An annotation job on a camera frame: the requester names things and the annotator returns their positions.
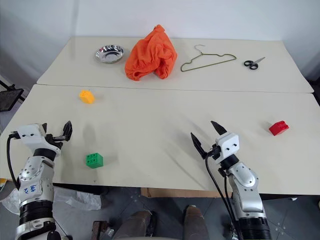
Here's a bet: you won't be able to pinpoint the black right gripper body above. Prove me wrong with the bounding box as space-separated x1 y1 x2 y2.
206 143 223 161

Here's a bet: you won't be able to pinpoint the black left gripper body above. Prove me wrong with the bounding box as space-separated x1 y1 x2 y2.
45 134 67 151

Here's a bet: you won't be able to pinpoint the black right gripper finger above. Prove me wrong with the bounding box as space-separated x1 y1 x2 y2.
190 132 208 160
210 120 227 137

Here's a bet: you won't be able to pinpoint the yellow toy building block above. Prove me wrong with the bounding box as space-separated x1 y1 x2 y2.
78 89 96 105

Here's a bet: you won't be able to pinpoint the green toy building block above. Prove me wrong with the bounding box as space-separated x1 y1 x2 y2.
85 152 104 170

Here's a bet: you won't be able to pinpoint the brown cardboard sheet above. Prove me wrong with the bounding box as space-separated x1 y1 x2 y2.
140 187 226 199

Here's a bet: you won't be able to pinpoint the red toy building block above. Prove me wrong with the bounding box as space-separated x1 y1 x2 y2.
268 120 291 137

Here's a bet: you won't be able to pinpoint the clear crumpled plastic bag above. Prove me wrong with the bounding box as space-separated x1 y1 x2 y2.
1 191 21 215
53 186 102 212

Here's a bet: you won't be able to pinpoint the dark rounded shape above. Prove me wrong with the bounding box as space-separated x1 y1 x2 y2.
111 209 159 240
183 204 210 240

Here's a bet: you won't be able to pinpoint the shiny metal bowl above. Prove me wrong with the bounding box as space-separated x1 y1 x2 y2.
94 44 125 65

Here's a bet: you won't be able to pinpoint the small brown rusty box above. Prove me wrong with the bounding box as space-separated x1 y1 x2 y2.
91 220 114 236

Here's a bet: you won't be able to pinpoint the orange crumpled cloth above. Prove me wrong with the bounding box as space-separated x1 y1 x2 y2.
124 24 179 82

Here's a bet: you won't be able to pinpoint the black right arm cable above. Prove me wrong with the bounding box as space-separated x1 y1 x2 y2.
204 154 243 240

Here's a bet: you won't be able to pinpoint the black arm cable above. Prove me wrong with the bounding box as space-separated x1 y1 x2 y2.
5 134 21 191
204 154 243 240

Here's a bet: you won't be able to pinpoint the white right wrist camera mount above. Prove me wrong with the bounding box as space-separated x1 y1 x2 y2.
215 132 240 165

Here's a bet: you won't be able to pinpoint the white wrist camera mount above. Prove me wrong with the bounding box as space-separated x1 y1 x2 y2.
215 132 240 165
9 123 62 153

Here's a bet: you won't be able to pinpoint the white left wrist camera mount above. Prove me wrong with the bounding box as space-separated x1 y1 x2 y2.
9 123 62 153

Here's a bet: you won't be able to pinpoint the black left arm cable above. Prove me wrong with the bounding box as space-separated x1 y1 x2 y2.
5 134 21 191

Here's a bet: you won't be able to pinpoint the black metal frame stand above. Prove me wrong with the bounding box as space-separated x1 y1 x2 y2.
0 74 25 113

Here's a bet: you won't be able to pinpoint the olive wire clothes hanger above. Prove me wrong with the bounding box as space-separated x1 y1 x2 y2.
180 44 238 74

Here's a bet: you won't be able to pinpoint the black handled scissors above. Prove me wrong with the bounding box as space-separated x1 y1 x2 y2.
243 56 267 71

